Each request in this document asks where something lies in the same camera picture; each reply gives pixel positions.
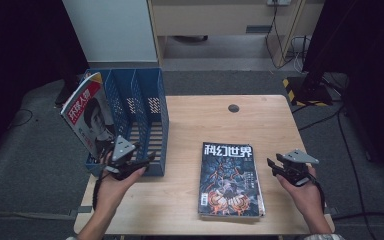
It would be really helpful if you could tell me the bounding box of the blue plastic file rack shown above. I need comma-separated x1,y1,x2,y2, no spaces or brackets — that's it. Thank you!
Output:
81,67,170,178

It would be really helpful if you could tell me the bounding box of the portrait cover magazine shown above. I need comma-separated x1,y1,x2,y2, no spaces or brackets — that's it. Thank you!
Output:
59,71,118,161

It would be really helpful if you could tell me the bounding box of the left hand-held gripper cable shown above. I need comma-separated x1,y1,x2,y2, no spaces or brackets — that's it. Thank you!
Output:
92,169,107,212

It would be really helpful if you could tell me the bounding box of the long black floor cable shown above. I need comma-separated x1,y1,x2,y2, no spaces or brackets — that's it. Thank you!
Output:
331,106,384,223

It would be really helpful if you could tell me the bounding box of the short black floor cable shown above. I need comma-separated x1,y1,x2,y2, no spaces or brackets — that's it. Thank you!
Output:
298,109,343,132

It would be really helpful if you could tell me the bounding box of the person's right hand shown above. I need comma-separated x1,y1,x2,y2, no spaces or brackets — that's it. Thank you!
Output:
275,166,326,218

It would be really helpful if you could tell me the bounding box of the person's left hand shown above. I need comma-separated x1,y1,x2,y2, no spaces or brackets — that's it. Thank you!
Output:
94,166,147,215

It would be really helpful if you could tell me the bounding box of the beige wooden desk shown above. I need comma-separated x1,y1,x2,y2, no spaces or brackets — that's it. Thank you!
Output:
147,0,326,68

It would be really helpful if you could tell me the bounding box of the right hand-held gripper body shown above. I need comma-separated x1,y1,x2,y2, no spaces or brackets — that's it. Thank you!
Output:
277,148,320,187

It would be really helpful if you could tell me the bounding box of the white cabinet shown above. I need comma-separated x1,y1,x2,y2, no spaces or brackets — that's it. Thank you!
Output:
62,0,159,64

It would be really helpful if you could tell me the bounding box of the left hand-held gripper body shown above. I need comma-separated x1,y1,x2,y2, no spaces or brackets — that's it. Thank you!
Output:
105,134,138,181

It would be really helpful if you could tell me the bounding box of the dark blue cover magazine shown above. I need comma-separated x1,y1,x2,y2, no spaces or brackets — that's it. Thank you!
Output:
197,141,266,220

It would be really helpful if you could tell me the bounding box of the white cable bundle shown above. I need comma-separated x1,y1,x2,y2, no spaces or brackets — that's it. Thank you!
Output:
289,35,312,73

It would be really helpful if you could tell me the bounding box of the black hanging cable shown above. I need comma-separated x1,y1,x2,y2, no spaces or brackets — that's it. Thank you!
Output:
264,3,296,70

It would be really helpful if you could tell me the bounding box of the thin black floor cable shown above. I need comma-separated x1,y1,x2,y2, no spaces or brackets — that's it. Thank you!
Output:
8,108,34,129

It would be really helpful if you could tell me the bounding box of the dark curtain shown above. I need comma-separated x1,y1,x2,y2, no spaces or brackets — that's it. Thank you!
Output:
303,0,384,181
0,0,89,168

